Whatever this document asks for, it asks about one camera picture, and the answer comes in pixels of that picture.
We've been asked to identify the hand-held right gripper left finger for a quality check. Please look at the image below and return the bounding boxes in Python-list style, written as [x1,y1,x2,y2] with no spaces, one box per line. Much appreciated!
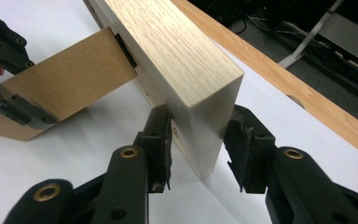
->
[91,104,172,224]

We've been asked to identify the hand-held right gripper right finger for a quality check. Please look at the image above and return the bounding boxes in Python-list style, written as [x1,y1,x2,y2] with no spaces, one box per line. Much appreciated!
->
[223,105,358,224]

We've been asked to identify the wooden picture frame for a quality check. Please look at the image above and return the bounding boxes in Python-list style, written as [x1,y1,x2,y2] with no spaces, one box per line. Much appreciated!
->
[0,0,245,182]

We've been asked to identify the white metal desk frame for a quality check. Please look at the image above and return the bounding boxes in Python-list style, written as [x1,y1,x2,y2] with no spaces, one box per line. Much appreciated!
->
[278,0,358,70]

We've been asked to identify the white paper sheet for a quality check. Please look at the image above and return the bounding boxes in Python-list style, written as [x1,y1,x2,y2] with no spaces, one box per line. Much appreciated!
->
[0,0,358,224]

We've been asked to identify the black floor cables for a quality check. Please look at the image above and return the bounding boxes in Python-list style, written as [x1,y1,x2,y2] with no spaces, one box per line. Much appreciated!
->
[229,13,293,35]

